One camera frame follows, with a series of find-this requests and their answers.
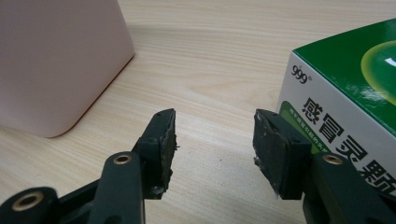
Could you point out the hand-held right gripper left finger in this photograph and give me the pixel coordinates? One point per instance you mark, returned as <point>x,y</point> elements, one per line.
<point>157,146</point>

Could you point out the green and white medicine box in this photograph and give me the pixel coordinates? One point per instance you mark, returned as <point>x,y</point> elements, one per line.
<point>339,93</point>

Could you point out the pink plastic storage box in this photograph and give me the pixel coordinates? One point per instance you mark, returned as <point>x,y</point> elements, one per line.
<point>56,62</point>

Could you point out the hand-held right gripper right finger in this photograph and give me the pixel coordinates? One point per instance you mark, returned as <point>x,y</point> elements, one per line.
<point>278,149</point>

